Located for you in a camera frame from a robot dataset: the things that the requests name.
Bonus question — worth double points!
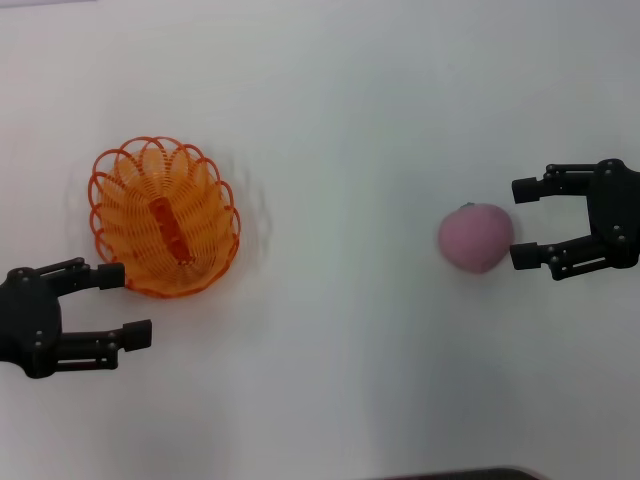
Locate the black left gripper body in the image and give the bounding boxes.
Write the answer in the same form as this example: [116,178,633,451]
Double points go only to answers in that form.
[0,267,65,380]

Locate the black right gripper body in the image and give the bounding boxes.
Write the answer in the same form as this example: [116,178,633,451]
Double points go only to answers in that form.
[583,158,640,272]

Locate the pink peach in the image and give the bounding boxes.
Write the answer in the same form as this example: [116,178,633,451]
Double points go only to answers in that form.
[438,201,515,275]

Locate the orange wire basket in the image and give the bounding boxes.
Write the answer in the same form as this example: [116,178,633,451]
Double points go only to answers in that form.
[88,134,244,300]

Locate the dark rounded robot part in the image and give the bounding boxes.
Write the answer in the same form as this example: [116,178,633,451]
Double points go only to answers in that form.
[379,465,544,480]

